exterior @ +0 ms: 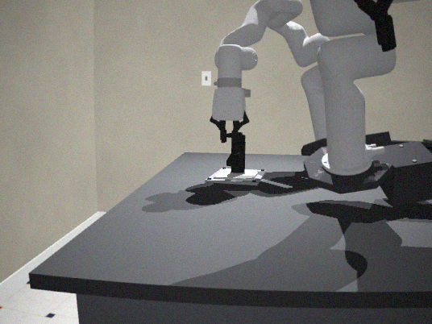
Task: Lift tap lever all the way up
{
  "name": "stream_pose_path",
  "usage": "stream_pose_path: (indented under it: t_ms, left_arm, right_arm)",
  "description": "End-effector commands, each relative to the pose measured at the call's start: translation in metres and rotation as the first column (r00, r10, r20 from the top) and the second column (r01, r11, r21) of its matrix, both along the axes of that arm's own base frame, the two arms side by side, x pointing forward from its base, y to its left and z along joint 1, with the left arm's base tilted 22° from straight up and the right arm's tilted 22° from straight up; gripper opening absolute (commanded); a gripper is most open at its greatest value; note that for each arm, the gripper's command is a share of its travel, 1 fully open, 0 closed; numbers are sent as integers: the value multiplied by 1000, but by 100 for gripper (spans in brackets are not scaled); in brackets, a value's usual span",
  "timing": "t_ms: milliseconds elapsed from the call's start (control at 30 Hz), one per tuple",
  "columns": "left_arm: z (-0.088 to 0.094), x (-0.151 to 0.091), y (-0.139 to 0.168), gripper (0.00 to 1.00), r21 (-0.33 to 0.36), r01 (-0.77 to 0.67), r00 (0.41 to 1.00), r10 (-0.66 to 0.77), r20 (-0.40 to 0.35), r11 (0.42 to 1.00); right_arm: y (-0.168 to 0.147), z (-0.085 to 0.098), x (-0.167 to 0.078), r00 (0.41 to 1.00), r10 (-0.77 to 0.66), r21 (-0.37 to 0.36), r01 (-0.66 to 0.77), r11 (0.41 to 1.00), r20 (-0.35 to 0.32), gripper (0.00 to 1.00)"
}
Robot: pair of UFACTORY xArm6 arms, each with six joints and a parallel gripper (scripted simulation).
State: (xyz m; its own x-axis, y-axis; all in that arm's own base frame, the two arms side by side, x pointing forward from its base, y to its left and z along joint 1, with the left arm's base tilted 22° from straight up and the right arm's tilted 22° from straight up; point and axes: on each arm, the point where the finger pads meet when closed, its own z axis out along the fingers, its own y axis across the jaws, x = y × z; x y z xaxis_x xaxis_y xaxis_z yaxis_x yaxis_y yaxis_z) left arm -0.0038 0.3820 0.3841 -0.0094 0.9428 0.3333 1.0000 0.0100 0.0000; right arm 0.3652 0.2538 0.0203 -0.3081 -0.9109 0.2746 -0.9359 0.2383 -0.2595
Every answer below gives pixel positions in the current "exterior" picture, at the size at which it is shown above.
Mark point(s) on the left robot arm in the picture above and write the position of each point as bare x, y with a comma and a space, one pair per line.
340, 62

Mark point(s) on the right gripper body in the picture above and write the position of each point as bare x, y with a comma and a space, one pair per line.
228, 104

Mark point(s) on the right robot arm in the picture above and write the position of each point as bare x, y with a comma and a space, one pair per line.
232, 53

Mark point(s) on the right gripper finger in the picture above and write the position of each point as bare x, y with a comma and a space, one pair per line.
221, 126
236, 126

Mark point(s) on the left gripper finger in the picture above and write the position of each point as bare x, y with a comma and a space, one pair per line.
378, 12

